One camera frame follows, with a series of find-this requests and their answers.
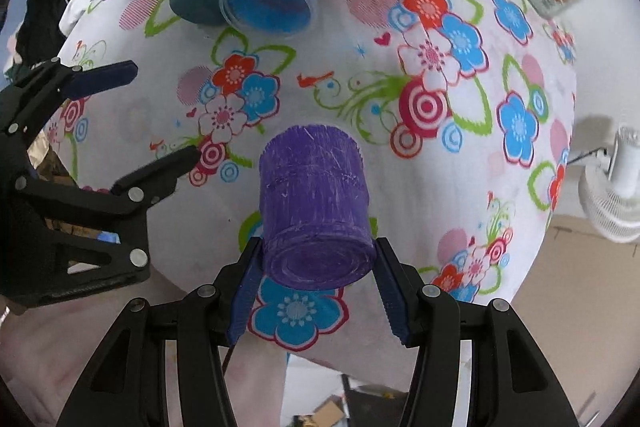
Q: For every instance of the floral tablecloth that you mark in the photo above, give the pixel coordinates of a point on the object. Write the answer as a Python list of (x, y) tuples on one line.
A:
[(462, 109)]

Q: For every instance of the purple plastic cup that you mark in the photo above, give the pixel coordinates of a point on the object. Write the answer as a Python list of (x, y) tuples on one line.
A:
[(314, 203)]

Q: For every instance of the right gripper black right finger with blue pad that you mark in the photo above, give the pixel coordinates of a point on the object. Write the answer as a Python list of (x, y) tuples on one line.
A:
[(512, 383)]

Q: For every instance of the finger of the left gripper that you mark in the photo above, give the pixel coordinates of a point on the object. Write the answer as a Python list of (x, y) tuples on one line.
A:
[(140, 189), (54, 82)]

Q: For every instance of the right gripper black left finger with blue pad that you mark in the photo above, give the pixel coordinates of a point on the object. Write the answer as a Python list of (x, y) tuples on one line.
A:
[(123, 384)]

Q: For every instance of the white standing fan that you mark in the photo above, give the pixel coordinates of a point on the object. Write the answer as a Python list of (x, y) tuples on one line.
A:
[(608, 187)]

